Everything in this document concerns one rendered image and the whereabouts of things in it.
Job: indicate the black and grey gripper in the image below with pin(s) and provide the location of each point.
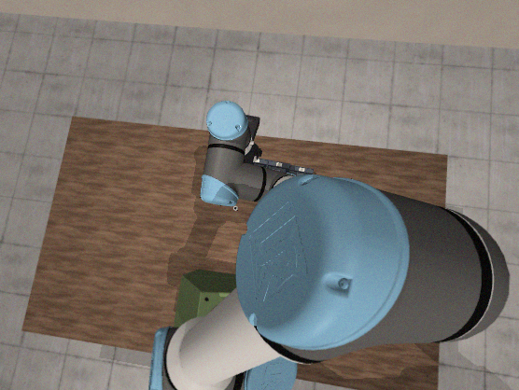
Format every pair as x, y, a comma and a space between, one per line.
253, 154

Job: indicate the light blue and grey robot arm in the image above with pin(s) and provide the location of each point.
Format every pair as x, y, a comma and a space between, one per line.
325, 262

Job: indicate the grey three-compartment bin rack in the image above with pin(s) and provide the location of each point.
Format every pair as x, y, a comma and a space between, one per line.
283, 167

